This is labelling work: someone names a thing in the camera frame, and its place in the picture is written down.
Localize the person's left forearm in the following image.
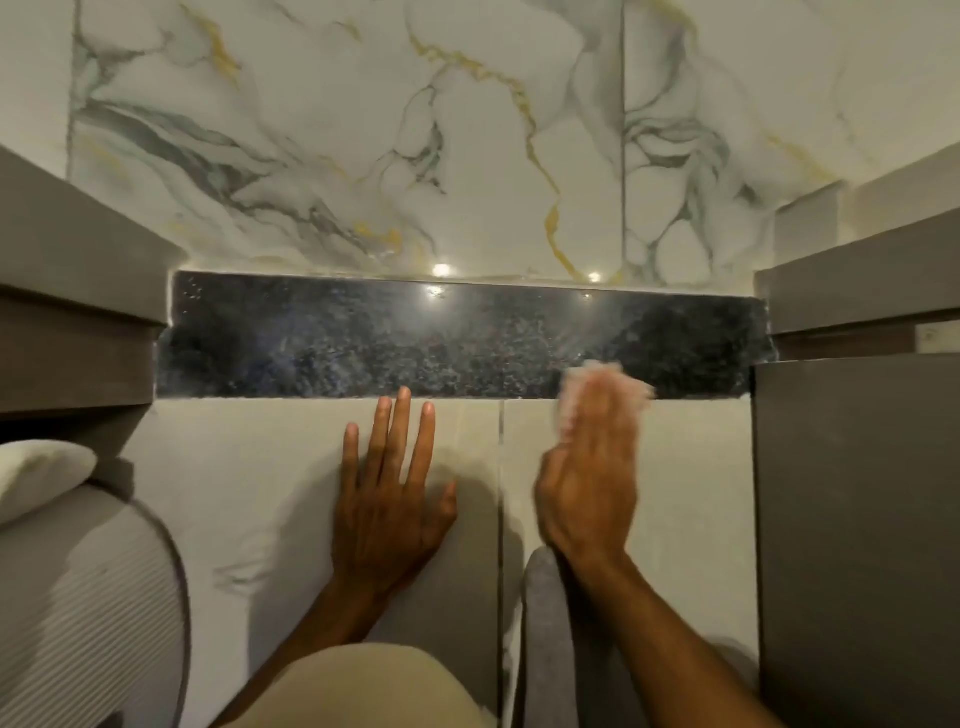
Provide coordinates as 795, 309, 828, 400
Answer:
212, 576, 393, 728

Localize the grey trouser leg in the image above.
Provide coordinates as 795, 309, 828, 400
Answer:
514, 546, 648, 728

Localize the white cushion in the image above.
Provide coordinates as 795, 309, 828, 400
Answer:
0, 439, 99, 527

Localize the white ribbed cover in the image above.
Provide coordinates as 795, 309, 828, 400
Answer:
0, 483, 193, 728

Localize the person's left hand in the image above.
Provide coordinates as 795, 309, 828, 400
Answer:
330, 387, 459, 603

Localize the beige trouser leg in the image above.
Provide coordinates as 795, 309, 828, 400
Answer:
223, 642, 498, 728

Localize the grey-brown shelf board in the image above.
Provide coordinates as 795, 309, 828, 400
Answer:
754, 207, 960, 336

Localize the tall grey-brown cabinet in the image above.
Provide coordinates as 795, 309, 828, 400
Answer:
752, 354, 960, 728

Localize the dark speckled granite ledge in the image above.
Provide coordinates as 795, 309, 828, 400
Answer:
154, 270, 779, 402

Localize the person's right forearm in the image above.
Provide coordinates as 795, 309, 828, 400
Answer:
561, 551, 785, 728

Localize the white wiping cloth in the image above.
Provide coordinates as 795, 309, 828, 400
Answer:
557, 360, 658, 440

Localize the person's right hand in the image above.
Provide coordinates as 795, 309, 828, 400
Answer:
534, 366, 643, 574

